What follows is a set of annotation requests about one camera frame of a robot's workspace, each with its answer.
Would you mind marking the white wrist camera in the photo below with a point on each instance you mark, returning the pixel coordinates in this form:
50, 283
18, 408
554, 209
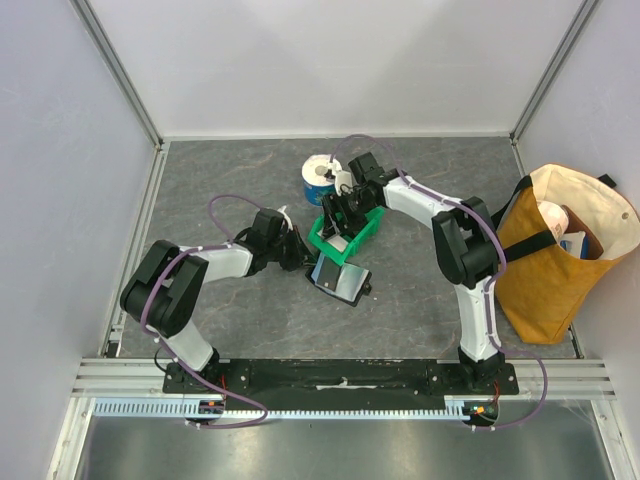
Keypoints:
288, 221
341, 179

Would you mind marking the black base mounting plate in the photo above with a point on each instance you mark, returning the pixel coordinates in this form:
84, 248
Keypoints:
256, 378

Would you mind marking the aluminium frame post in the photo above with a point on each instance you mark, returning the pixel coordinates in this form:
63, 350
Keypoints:
560, 56
107, 51

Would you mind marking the left aluminium frame post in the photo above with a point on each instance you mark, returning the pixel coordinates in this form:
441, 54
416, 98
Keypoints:
107, 51

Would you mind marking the items inside tote bag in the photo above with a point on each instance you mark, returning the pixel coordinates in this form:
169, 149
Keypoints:
570, 232

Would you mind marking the stack of white cards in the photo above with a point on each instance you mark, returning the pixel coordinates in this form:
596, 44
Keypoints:
335, 245

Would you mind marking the right aluminium frame post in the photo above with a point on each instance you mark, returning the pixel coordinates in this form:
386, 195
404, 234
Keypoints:
560, 56

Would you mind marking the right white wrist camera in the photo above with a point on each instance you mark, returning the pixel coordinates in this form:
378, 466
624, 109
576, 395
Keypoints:
341, 179

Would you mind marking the mustard canvas tote bag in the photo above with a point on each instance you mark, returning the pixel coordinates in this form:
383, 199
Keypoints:
544, 287

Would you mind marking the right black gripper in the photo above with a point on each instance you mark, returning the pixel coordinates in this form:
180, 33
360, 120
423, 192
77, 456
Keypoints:
338, 213

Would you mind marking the toilet paper roll blue wrapper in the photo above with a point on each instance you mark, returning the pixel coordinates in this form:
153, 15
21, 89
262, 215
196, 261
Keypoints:
319, 176

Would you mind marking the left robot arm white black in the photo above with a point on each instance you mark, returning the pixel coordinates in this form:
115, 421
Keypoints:
163, 291

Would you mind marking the green plastic bin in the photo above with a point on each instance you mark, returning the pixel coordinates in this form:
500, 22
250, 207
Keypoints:
355, 241

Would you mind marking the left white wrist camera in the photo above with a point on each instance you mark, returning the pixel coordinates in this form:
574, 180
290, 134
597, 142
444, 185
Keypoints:
288, 221

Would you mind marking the black VIP card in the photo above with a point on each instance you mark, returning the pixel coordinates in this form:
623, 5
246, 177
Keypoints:
326, 273

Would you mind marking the black leather card holder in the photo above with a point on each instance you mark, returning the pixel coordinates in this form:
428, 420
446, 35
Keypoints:
353, 284

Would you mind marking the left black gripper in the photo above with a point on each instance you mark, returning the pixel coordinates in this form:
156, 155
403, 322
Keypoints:
301, 257

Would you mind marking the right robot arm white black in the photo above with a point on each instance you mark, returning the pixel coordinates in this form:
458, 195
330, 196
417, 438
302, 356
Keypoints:
467, 249

